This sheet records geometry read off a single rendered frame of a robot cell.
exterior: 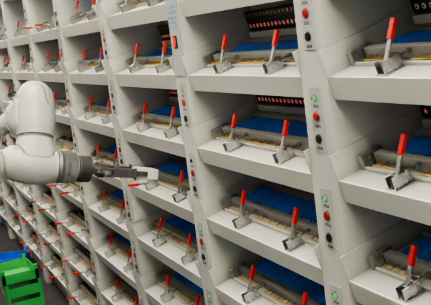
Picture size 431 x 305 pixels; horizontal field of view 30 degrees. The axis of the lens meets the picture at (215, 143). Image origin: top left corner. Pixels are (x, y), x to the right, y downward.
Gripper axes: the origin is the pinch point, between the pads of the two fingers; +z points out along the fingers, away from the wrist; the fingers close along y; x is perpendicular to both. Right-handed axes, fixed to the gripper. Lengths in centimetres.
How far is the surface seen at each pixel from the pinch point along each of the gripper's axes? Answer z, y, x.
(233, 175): 16.3, 25.3, 3.6
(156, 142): 5.9, -10.0, 8.5
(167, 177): 14.9, -21.0, -2.9
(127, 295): 30, -96, -61
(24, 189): 21, -299, -47
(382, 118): 13, 95, 23
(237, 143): 7.8, 44.1, 13.2
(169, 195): 11.9, -10.1, -7.3
